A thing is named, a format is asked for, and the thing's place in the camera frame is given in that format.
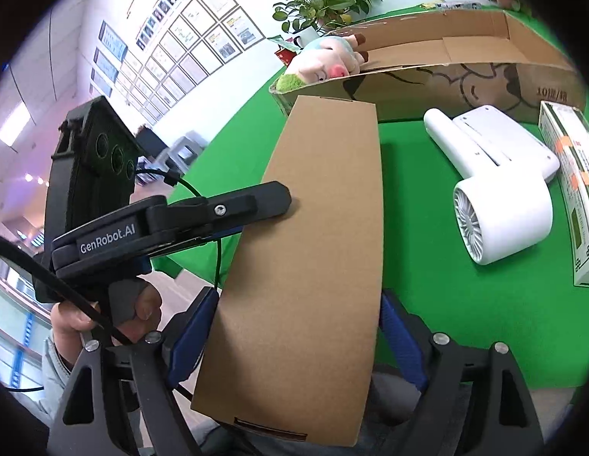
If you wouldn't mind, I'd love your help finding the white hair dryer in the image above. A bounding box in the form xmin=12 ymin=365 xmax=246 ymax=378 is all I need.
xmin=423 ymin=104 xmax=561 ymax=266

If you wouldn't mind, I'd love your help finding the grey plastic stool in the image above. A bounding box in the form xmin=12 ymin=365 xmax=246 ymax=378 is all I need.
xmin=154 ymin=130 xmax=210 ymax=173

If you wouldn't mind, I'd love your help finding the wall of framed certificates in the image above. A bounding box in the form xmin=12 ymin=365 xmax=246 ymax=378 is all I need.
xmin=114 ymin=0 xmax=267 ymax=124

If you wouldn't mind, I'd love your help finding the person's left hand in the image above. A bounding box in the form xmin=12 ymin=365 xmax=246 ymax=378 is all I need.
xmin=51 ymin=286 xmax=163 ymax=347

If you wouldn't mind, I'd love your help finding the large printed cardboard box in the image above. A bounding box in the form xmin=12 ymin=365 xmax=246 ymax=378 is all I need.
xmin=269 ymin=9 xmax=588 ymax=123

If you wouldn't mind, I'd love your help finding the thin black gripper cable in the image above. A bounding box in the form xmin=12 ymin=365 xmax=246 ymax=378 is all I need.
xmin=133 ymin=165 xmax=225 ymax=291

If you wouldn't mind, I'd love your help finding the pink plush pig toy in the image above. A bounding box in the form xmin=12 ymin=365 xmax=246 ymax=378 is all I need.
xmin=275 ymin=33 xmax=370 ymax=94

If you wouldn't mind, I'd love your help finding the row of blue wall posters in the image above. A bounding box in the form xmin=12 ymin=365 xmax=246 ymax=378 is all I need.
xmin=88 ymin=20 xmax=129 ymax=98

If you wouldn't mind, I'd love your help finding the thick black gripper cable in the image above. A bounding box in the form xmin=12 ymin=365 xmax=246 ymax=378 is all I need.
xmin=0 ymin=232 xmax=133 ymax=345

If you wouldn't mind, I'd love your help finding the white and green medicine box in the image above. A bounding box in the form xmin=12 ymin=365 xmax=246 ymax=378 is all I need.
xmin=538 ymin=100 xmax=589 ymax=289

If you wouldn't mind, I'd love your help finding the potted plant in white pot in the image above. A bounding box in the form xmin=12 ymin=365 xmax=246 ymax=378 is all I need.
xmin=272 ymin=0 xmax=383 ymax=49

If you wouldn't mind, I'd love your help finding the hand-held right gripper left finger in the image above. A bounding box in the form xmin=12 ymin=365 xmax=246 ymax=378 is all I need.
xmin=47 ymin=286 xmax=222 ymax=456

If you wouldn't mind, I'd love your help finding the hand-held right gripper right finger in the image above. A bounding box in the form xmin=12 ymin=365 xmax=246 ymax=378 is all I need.
xmin=377 ymin=289 xmax=547 ymax=456

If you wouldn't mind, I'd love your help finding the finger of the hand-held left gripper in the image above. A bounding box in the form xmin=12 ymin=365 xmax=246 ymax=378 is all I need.
xmin=152 ymin=225 xmax=244 ymax=260
xmin=148 ymin=180 xmax=293 ymax=244

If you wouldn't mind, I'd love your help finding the plain brown cardboard box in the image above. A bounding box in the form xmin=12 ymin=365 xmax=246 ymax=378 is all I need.
xmin=191 ymin=95 xmax=385 ymax=448

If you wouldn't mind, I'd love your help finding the person's left forearm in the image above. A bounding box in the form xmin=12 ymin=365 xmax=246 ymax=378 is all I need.
xmin=30 ymin=332 xmax=86 ymax=421

